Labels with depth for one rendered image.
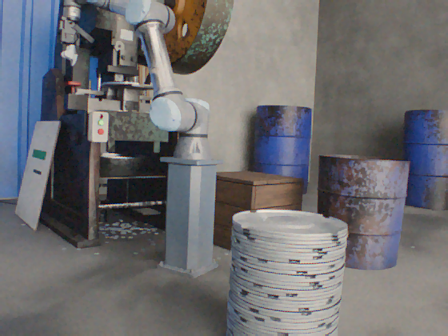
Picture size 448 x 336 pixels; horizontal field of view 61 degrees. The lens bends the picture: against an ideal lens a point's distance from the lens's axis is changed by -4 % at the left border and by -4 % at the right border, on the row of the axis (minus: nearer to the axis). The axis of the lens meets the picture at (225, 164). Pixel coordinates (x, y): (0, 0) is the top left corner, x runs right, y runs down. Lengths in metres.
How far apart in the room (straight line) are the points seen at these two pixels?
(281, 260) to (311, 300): 0.12
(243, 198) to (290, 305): 0.96
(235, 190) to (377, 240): 0.67
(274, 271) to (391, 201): 0.99
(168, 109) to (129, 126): 0.67
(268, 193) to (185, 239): 0.51
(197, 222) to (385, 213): 0.80
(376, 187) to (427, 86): 2.99
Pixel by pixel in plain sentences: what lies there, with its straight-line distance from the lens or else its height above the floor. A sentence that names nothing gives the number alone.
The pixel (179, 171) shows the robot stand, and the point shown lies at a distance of 1.53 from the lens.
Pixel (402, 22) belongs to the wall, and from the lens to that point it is 4.93.
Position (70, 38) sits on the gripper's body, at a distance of 1.95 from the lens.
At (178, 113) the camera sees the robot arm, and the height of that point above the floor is 0.62.
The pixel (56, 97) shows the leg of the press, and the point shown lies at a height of 0.72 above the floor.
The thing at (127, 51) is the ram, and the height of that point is 0.97.
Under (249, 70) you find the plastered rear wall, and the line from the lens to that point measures 4.50.
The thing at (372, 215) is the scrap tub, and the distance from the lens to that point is 1.78.
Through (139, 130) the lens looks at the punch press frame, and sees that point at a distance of 2.08.
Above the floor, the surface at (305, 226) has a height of 0.33.
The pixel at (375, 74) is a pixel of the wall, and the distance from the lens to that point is 4.94.
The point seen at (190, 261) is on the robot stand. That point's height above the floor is 0.06.
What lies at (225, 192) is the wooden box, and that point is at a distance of 1.92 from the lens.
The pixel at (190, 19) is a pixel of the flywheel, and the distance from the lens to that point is 2.42.
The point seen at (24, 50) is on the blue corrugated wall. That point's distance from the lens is 3.29.
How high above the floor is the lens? 0.54
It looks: 4 degrees down
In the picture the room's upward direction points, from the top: 3 degrees clockwise
